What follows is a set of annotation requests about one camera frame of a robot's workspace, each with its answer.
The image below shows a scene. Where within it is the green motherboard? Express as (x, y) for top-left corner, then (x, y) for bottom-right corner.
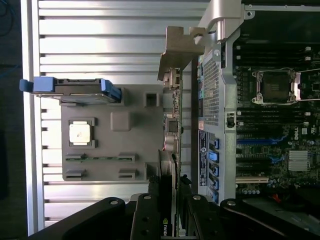
(234, 41), (320, 198)

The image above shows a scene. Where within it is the grey parts rack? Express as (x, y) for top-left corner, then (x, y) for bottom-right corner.
(59, 83), (165, 183)

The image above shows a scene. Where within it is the silver chipset heatsink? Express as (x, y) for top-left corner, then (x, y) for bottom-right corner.
(288, 149), (312, 173)

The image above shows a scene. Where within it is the silver cpu chip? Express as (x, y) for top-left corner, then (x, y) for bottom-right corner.
(68, 122), (92, 146)

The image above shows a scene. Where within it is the socket locking lever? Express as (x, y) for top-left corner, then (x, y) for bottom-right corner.
(297, 67), (320, 75)

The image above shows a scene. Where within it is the white pci slot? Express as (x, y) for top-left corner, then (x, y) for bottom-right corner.
(236, 175), (270, 184)

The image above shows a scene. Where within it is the cpu socket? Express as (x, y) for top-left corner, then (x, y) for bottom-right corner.
(251, 67), (297, 105)

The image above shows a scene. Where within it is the metal socket cover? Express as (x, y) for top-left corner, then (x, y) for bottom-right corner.
(291, 69), (304, 101)

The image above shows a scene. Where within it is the hard disk with blue carrier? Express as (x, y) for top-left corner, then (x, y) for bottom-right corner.
(19, 77), (124, 106)

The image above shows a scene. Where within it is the open dark pc case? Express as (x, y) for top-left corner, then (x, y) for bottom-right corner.
(191, 0), (320, 227)

